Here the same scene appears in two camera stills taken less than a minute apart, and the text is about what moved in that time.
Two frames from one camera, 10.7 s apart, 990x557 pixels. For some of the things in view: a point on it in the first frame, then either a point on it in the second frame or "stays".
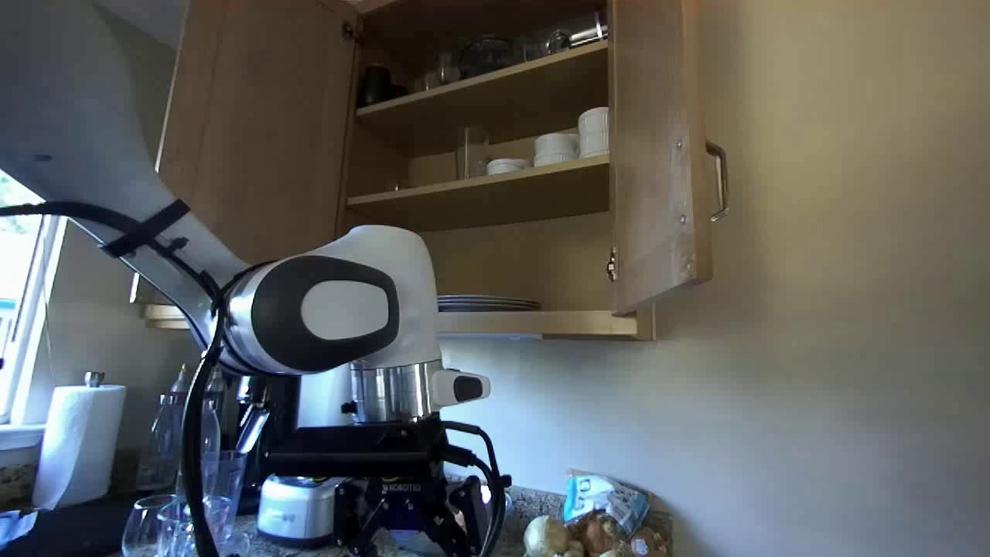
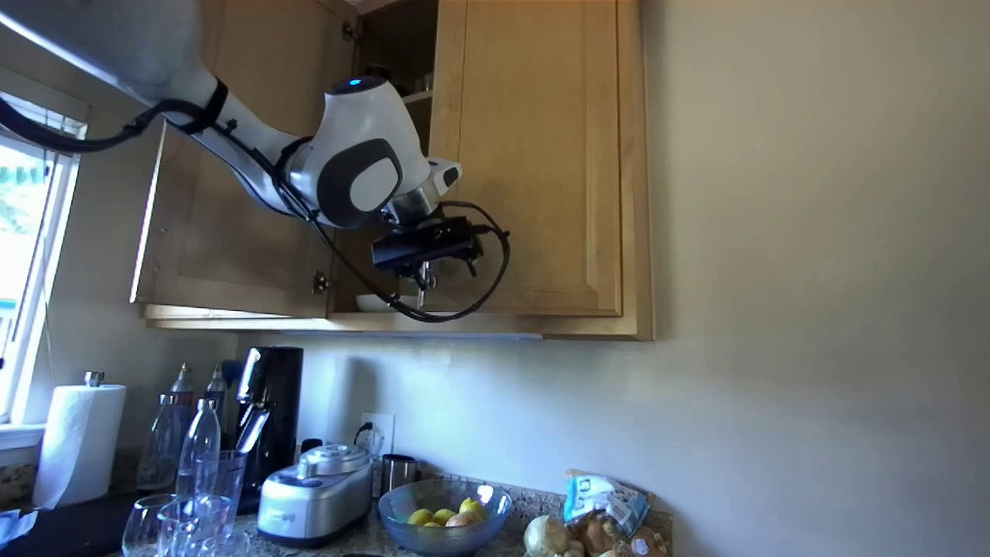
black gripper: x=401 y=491 -> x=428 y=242
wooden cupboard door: x=664 y=156 -> x=546 y=112
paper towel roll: x=78 y=443 stays
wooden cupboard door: x=259 y=129 stays
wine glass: x=159 y=526 stays
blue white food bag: x=601 y=492 stays
